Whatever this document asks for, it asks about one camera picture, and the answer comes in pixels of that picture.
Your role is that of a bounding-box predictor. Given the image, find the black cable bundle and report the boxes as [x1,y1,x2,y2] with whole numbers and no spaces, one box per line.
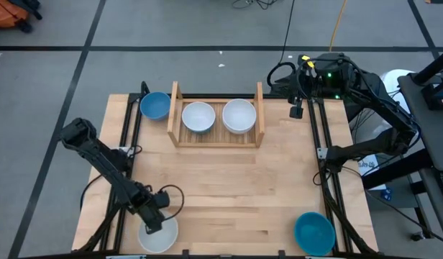
[231,0,280,11]

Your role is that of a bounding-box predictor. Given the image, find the black aluminium frame rail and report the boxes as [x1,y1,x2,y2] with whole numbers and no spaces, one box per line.
[306,96,380,256]
[77,81,150,253]

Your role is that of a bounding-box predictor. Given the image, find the black stand beam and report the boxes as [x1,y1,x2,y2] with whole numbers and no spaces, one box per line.
[361,149,434,191]

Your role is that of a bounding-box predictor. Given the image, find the yellow extension cable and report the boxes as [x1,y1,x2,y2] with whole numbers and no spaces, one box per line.
[328,0,349,53]

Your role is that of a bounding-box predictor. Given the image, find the grey side table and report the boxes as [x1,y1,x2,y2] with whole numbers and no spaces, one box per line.
[397,71,443,172]
[419,167,443,253]

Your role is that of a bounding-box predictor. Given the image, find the white plastic bag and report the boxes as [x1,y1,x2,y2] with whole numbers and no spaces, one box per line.
[350,69,419,145]

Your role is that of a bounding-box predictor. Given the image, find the black coiled floor cable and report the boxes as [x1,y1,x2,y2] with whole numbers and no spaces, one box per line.
[266,0,298,88]

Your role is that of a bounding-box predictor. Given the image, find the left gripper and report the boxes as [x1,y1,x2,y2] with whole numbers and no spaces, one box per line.
[134,189,162,235]

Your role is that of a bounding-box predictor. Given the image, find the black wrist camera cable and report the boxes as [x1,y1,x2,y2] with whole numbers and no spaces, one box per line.
[158,184,186,221]

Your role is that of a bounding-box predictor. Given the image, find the wooden slatted shelf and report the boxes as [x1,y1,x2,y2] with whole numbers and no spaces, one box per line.
[166,81,265,149]

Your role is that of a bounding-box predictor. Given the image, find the black pole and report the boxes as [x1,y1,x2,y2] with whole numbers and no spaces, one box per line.
[411,47,443,86]

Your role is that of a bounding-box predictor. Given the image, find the black computer box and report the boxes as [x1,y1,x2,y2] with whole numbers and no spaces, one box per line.
[270,79,298,96]

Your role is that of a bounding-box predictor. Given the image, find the black device with blue screen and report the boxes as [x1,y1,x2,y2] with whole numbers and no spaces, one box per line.
[421,81,443,112]

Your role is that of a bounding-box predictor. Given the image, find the black aluminium frame crossbar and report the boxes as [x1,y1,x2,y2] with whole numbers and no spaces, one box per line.
[12,251,424,259]
[140,93,309,100]

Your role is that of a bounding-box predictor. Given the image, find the white paper sheet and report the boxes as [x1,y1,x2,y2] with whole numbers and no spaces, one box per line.
[357,154,380,177]

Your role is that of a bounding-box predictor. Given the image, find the light blue bowl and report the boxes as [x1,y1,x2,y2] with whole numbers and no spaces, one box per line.
[140,91,171,122]

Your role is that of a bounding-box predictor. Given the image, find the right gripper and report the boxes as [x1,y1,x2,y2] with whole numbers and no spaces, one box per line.
[289,53,321,120]

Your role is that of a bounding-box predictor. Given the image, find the teal bowl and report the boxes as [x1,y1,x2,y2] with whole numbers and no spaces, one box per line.
[293,211,337,257]

